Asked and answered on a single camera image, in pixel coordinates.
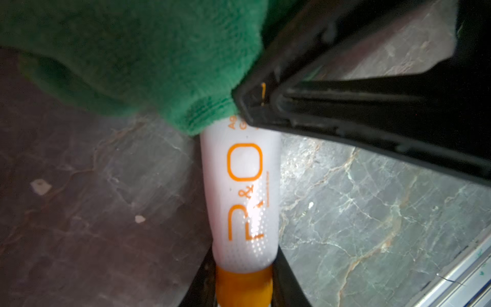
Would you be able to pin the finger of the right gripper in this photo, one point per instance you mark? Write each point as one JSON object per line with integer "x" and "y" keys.
{"x": 438, "y": 119}

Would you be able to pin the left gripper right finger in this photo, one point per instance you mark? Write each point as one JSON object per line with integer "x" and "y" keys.
{"x": 286, "y": 288}

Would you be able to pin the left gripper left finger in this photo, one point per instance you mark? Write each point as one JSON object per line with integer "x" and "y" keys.
{"x": 202, "y": 291}

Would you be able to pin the white tube orange cap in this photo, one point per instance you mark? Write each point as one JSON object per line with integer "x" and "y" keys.
{"x": 241, "y": 170}

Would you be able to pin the green microfiber cloth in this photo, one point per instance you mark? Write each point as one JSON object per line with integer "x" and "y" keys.
{"x": 180, "y": 59}

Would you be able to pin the aluminium front rail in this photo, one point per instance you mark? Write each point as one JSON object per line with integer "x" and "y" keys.
{"x": 464, "y": 282}

